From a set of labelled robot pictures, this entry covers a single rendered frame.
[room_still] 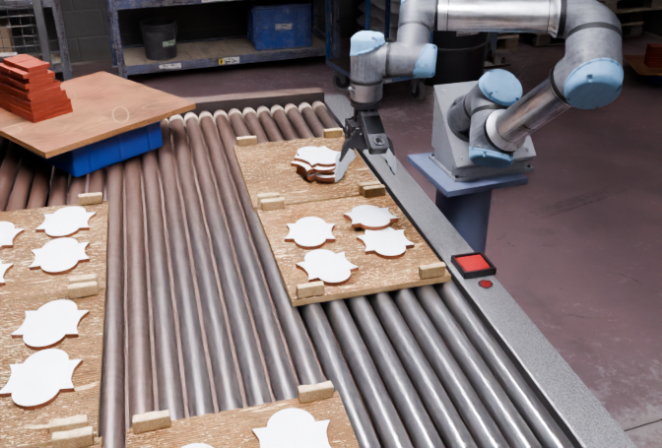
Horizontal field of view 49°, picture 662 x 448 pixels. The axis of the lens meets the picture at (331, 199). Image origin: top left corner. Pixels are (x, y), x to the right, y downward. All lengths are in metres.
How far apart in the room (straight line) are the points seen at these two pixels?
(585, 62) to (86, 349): 1.14
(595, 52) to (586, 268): 1.99
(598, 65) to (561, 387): 0.66
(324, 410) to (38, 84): 1.35
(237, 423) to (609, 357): 2.00
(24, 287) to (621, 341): 2.24
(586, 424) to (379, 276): 0.52
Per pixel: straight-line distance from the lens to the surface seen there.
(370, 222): 1.71
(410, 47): 1.63
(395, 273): 1.57
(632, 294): 3.39
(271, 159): 2.10
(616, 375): 2.92
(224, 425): 1.22
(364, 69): 1.63
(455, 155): 2.12
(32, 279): 1.67
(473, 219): 2.23
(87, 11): 6.49
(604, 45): 1.64
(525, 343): 1.45
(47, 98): 2.24
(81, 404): 1.31
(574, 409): 1.33
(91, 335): 1.46
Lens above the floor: 1.79
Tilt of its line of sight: 27 degrees down
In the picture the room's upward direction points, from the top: straight up
